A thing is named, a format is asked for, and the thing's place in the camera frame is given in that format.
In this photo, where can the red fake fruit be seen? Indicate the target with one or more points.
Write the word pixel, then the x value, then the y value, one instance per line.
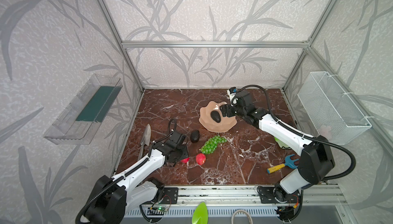
pixel 186 160
pixel 200 159

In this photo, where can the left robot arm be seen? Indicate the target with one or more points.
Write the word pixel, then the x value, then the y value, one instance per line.
pixel 112 197

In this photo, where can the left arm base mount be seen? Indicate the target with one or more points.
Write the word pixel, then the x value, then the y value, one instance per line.
pixel 166 195

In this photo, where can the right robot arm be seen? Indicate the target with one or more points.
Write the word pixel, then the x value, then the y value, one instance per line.
pixel 316 157

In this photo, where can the clear plastic wall bin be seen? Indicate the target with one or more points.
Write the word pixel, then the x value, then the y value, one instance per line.
pixel 82 118

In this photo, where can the dark avocado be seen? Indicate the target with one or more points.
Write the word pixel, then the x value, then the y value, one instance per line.
pixel 215 116
pixel 195 136

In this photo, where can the green leaf shaped object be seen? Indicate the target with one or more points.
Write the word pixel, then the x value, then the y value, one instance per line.
pixel 200 215

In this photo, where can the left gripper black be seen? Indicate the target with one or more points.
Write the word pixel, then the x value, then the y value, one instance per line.
pixel 180 154

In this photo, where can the green grape bunch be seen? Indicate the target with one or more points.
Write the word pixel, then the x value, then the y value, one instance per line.
pixel 212 144

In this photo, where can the pink scalloped fruit bowl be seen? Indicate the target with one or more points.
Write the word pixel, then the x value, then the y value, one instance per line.
pixel 226 122

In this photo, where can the aluminium front rail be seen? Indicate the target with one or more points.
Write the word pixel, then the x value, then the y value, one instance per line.
pixel 246 195

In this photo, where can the yellow blue toy wrench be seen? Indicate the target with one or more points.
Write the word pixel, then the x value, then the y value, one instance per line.
pixel 289 162

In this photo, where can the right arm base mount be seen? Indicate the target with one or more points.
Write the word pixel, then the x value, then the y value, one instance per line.
pixel 272 195

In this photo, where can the white wire basket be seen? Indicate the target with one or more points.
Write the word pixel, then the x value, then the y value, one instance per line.
pixel 326 103

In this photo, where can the pink object in basket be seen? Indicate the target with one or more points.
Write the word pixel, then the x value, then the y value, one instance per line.
pixel 326 132

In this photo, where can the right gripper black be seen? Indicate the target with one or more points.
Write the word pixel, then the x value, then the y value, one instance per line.
pixel 225 110

